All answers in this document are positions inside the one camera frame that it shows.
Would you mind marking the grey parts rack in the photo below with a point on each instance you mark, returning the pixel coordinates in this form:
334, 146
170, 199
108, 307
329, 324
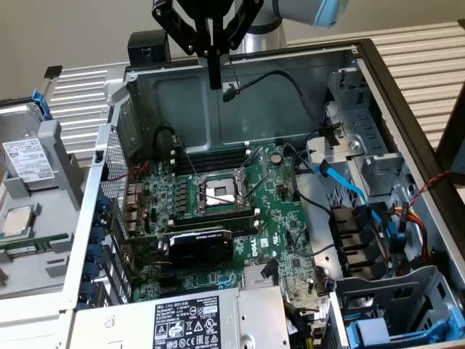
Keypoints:
54, 203

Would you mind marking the silver finned heat sink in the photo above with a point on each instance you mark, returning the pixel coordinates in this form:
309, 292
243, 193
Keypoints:
252, 278

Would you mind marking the black plastic box bracket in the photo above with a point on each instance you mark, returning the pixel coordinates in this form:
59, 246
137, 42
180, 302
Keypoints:
145, 43

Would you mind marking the metal socket cover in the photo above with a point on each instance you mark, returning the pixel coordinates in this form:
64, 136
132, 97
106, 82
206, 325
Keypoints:
241, 181

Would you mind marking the small black end cap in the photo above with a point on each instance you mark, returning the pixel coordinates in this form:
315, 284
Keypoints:
53, 71

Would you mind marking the coin cell battery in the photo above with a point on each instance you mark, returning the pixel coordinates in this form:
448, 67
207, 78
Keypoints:
277, 158

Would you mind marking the green RAM stick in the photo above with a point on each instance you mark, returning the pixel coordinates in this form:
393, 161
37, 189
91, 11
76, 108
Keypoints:
36, 244

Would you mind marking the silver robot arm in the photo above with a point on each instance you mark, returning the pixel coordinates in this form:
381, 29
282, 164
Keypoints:
265, 40

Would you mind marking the silver power supply unit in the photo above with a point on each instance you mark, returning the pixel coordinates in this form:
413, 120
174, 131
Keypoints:
127, 320

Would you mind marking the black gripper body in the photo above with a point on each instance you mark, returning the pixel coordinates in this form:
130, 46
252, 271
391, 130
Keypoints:
203, 7

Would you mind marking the open grey PC case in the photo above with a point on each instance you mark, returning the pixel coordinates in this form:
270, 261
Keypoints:
181, 109

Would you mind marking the blue slot retainer clip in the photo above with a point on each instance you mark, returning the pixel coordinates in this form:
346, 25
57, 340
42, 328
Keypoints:
104, 202
97, 235
91, 270
87, 290
94, 252

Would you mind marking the thin metal locking lever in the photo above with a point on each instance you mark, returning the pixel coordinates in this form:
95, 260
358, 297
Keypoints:
187, 160
251, 159

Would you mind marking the grey optical drive cage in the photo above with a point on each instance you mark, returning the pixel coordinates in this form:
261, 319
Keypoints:
316, 149

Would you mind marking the silver CPU chip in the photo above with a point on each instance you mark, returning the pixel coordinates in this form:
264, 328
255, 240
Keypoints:
18, 221

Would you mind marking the green Dell motherboard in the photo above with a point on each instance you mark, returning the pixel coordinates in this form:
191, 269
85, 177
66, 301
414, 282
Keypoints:
276, 203

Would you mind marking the black graphics card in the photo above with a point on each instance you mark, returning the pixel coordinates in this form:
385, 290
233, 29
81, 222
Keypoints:
200, 247

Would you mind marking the hard disk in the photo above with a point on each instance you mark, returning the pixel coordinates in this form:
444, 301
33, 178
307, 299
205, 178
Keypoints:
29, 160

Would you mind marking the CPU socket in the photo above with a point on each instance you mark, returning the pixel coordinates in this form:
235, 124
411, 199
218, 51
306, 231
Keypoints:
218, 191

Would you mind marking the blue disk carrier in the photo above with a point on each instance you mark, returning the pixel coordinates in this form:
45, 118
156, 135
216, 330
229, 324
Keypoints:
370, 332

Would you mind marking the black plastic fan shroud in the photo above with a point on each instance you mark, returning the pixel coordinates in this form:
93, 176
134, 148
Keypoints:
348, 236

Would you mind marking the black RAM slot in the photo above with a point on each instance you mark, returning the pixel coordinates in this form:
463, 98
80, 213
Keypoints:
218, 162
239, 229
218, 157
218, 153
218, 166
218, 223
218, 218
218, 213

